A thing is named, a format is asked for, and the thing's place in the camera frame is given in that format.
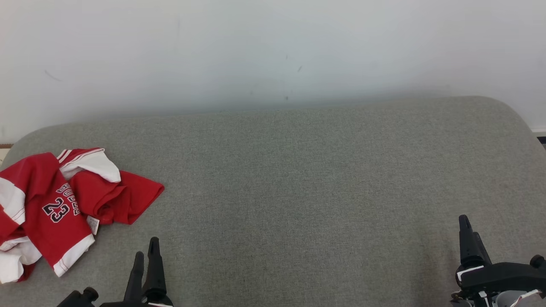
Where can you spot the grey fabric sofa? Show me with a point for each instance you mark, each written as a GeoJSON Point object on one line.
{"type": "Point", "coordinates": [298, 192]}

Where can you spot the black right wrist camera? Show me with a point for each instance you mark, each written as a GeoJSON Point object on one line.
{"type": "Point", "coordinates": [538, 261]}

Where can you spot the red shirt with white sleeves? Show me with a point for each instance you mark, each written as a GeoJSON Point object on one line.
{"type": "Point", "coordinates": [123, 196]}

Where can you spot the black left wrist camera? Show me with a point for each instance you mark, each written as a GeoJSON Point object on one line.
{"type": "Point", "coordinates": [79, 298]}

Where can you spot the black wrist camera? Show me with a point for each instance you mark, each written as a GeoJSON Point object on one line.
{"type": "Point", "coordinates": [538, 261]}
{"type": "Point", "coordinates": [79, 298]}

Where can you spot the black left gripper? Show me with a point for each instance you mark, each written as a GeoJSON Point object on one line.
{"type": "Point", "coordinates": [140, 303]}

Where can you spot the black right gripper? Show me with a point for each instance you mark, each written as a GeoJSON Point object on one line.
{"type": "Point", "coordinates": [503, 277]}

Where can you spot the red Bulls 23 shorts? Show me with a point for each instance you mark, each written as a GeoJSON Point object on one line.
{"type": "Point", "coordinates": [47, 200]}

